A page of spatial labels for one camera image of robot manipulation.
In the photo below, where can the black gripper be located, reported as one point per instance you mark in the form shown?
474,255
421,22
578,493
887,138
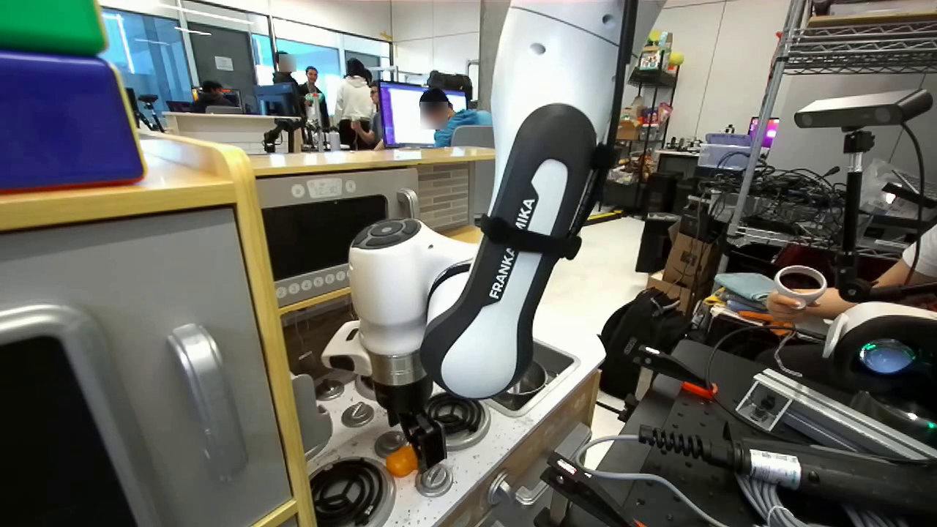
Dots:
403,400

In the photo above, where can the orange toy object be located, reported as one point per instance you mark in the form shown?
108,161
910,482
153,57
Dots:
400,461

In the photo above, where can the white VR controller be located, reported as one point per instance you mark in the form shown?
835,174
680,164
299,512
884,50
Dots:
781,281

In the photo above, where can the white black Franka robot arm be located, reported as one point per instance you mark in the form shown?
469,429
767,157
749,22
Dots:
531,193

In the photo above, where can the person forearm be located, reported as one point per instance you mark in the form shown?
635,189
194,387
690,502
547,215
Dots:
903,268

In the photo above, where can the grey stove knob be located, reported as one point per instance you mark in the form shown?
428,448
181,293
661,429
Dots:
359,414
329,389
387,442
436,485

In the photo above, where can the black toy stove burner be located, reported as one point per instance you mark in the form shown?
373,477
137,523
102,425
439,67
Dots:
466,414
351,493

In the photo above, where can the silver pot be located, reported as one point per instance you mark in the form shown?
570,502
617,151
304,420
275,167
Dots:
534,379

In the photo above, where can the grey toy sink basin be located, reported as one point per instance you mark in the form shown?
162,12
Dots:
557,367

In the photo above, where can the bare person hand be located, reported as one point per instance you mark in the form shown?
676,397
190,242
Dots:
810,306

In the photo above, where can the black clamp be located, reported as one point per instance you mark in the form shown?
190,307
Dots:
582,488

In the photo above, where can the grey toy microwave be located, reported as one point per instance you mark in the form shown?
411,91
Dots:
313,236

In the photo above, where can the black backpack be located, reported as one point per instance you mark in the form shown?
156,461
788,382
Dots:
639,337

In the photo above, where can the brown cardboard box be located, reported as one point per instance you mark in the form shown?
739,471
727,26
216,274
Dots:
690,264

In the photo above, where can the person in blue shirt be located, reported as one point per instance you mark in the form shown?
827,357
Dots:
458,120

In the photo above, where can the computer monitor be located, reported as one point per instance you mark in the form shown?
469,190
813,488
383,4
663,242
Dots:
403,119

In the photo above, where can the wooden toy kitchen unit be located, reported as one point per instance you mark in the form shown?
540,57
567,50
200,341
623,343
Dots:
119,293

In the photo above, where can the person in white shirt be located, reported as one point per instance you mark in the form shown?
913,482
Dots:
354,104

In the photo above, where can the blue folded cloth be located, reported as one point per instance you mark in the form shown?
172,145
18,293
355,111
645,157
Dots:
749,284

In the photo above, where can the person in black shirt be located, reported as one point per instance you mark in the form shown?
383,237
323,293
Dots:
285,82

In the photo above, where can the silver aluminium extrusion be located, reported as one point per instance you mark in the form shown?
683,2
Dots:
831,414

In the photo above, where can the seated person in dark clothes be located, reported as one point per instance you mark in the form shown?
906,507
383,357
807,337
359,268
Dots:
209,95

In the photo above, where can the white VR headset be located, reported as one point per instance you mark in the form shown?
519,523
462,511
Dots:
879,341

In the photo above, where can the metal shelf pole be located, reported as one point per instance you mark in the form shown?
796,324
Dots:
767,107

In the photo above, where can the blue block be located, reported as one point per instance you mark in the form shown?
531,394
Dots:
62,120

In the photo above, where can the green block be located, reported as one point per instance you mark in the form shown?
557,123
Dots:
49,25

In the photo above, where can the black camera stand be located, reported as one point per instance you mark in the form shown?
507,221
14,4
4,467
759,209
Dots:
854,193

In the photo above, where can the black stereo camera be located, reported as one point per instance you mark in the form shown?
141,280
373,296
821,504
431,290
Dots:
860,110

